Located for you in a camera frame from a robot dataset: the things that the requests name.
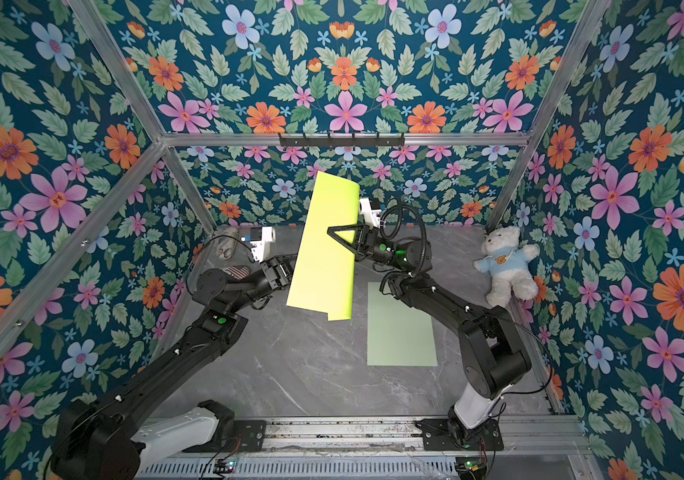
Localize bright lime green paper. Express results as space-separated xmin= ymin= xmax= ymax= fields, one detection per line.
xmin=287 ymin=172 xmax=360 ymax=321

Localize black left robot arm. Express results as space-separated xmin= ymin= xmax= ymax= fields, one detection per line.
xmin=44 ymin=254 xmax=297 ymax=479

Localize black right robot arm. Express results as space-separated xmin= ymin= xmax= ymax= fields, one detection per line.
xmin=327 ymin=224 xmax=531 ymax=436

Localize pale green paper sheet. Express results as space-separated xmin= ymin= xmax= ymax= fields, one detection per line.
xmin=367 ymin=282 xmax=437 ymax=367

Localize white teddy bear blue shirt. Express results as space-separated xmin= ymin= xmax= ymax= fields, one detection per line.
xmin=474 ymin=226 xmax=540 ymax=307

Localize left small circuit board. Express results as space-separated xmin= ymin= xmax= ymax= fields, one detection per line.
xmin=211 ymin=459 xmax=237 ymax=475

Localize small circuit board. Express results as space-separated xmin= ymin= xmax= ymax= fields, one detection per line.
xmin=211 ymin=459 xmax=237 ymax=475
xmin=455 ymin=458 xmax=487 ymax=480

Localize right small circuit board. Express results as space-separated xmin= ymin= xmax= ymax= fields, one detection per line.
xmin=455 ymin=458 xmax=487 ymax=480

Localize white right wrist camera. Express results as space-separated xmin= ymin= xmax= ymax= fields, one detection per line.
xmin=359 ymin=198 xmax=382 ymax=228

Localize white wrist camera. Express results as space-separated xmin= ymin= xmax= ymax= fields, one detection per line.
xmin=240 ymin=227 xmax=276 ymax=263
xmin=359 ymin=198 xmax=382 ymax=228

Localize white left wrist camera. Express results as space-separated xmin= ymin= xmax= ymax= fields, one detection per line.
xmin=240 ymin=227 xmax=276 ymax=263

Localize black hook rail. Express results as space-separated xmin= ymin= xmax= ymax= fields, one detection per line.
xmin=278 ymin=133 xmax=406 ymax=149

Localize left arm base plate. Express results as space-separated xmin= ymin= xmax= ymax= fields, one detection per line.
xmin=185 ymin=420 xmax=267 ymax=453

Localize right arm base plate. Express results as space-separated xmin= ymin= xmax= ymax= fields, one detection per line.
xmin=415 ymin=418 xmax=504 ymax=452

